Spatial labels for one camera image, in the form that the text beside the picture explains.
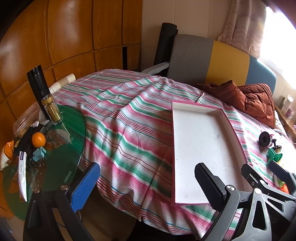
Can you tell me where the green plastic flanged tube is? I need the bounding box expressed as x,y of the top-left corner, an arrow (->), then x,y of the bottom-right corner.
267,148 -> 282,164

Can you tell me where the black round spool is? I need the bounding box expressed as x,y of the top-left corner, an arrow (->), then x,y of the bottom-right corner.
258,132 -> 273,148

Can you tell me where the dark brown massager brush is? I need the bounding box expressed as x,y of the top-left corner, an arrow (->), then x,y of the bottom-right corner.
272,139 -> 282,153

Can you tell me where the green glass round table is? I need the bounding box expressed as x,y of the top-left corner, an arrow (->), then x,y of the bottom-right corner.
1,105 -> 86,220

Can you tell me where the wooden side desk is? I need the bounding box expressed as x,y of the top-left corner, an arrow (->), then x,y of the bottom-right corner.
275,105 -> 295,143

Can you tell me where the white pink-rimmed tray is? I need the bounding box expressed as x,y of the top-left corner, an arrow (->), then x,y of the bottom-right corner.
171,100 -> 252,205

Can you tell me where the small blue toy block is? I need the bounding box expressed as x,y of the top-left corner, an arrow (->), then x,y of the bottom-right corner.
33,147 -> 46,162

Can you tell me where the orange fruit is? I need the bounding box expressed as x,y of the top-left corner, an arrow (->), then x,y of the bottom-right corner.
32,132 -> 46,148

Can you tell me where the white tube on table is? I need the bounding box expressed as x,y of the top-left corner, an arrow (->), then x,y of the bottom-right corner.
18,151 -> 28,202

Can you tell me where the white box on desk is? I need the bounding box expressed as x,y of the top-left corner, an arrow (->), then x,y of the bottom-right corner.
280,95 -> 293,114

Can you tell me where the rust brown quilted jacket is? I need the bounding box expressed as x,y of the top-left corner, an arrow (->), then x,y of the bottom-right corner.
197,80 -> 275,128

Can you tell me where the striped pink green bedspread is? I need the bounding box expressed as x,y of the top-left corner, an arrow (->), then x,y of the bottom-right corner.
54,69 -> 295,236

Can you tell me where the gold glass jar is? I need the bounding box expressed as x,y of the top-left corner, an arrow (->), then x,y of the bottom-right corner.
41,94 -> 63,125

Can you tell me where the stack of paper cups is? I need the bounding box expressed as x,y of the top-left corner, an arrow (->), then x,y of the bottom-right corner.
49,73 -> 76,94

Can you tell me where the black cylinder bottle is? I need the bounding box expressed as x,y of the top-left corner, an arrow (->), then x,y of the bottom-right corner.
27,65 -> 50,118

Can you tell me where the grey yellow blue headboard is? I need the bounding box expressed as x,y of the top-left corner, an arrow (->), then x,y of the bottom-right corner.
167,34 -> 276,92

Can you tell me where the grey foam pad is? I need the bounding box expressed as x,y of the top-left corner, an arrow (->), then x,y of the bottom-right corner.
142,62 -> 170,75

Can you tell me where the pink curtain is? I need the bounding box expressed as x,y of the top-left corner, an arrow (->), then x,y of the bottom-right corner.
218,0 -> 266,59

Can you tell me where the black rolled mat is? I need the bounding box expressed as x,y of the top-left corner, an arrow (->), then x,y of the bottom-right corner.
154,22 -> 178,65

